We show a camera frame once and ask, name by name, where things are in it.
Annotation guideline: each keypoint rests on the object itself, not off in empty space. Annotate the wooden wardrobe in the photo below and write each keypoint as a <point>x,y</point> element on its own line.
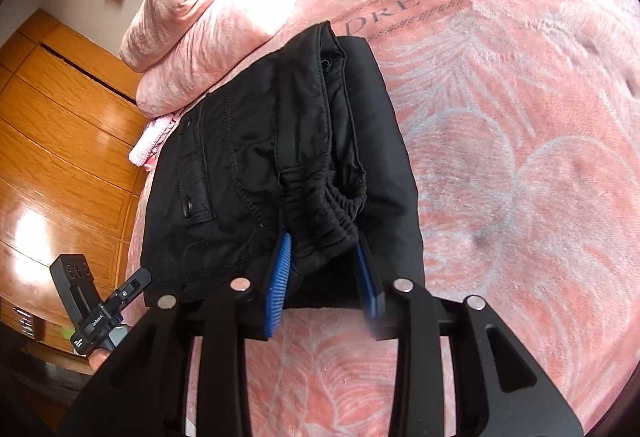
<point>60,142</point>

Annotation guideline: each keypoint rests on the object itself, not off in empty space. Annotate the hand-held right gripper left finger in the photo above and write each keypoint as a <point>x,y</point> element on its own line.
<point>280,277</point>

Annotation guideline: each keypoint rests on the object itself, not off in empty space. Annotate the pink white towel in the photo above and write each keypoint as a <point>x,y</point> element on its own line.
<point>150,144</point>

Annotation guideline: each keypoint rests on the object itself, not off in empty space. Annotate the dark wooden cabinet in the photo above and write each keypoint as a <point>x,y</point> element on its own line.
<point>35,367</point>

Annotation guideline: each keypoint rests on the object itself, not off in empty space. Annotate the pink printed blanket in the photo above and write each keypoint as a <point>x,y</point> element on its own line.
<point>500,167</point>

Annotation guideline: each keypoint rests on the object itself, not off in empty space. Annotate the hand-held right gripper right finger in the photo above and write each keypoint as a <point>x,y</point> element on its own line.
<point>365,277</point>

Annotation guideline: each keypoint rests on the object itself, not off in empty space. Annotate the folded pink quilt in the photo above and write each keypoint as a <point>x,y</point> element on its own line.
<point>200,17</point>

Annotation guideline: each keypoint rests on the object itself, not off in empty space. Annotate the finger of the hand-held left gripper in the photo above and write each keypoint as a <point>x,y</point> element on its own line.
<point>131,287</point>

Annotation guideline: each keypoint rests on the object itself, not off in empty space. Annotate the black pants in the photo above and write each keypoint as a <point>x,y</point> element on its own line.
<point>240,157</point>

